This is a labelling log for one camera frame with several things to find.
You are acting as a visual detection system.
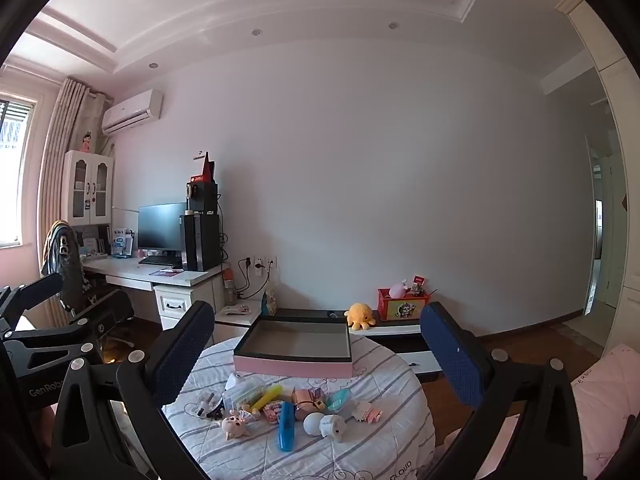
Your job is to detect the white desk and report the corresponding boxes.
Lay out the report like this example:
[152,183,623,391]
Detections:
[80,255,231,331]

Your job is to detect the pink black storage box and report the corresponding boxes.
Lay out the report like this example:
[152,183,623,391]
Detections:
[233,316,354,378]

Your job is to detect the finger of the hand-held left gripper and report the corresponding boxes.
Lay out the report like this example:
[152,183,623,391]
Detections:
[0,290,136,377]
[0,272,64,333]

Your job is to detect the white air conditioner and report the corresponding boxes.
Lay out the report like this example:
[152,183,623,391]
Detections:
[101,89,164,136]

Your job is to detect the striped white quilt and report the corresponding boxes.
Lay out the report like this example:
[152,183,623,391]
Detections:
[162,332,436,480]

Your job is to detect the rose gold cylinder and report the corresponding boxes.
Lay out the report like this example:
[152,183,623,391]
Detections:
[292,387,321,422]

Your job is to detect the black speaker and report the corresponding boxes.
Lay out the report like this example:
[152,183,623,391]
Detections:
[186,180,219,213]

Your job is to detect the red boxes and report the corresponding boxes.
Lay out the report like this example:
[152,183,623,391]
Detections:
[192,150,217,183]

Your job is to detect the window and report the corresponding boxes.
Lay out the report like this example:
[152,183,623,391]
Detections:
[0,92,38,248]

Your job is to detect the orange octopus plush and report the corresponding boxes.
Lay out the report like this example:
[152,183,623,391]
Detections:
[344,302,376,331]

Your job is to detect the black computer monitor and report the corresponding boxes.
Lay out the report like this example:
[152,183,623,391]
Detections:
[137,203,187,256]

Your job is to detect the red storage crate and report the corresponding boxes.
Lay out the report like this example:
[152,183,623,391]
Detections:
[377,287,431,322]

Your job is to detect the teal plastic item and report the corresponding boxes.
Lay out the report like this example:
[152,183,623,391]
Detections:
[327,389,354,412]

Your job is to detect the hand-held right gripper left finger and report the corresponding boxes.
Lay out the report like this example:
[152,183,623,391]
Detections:
[50,300,216,480]

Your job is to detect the pink cat figurine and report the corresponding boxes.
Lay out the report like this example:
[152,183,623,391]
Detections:
[220,409,252,442]

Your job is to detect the blue white box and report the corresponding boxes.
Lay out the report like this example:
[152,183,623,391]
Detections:
[111,227,135,258]

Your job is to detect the clear plastic box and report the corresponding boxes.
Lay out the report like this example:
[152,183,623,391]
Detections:
[222,377,267,411]

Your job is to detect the white wardrobe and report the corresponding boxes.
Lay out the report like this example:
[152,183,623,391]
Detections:
[555,0,640,361]

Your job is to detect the white door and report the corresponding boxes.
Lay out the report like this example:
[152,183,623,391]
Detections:
[582,132,631,321]

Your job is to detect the yellow highlighter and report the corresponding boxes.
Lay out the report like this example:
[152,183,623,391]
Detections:
[250,385,283,411]

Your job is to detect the black computer tower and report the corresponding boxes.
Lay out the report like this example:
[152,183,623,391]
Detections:
[180,212,222,272]

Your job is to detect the white glass door cabinet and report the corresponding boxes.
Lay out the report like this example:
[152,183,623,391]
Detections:
[62,150,115,227]

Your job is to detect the beige curtain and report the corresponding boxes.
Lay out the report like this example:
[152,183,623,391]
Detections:
[37,77,108,311]

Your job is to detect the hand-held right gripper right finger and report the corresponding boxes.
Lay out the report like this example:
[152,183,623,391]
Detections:
[419,301,586,480]

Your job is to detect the black office chair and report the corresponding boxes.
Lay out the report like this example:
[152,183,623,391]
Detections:
[42,220,136,346]

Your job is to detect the pink blanket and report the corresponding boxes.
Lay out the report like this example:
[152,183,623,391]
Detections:
[475,342,636,480]

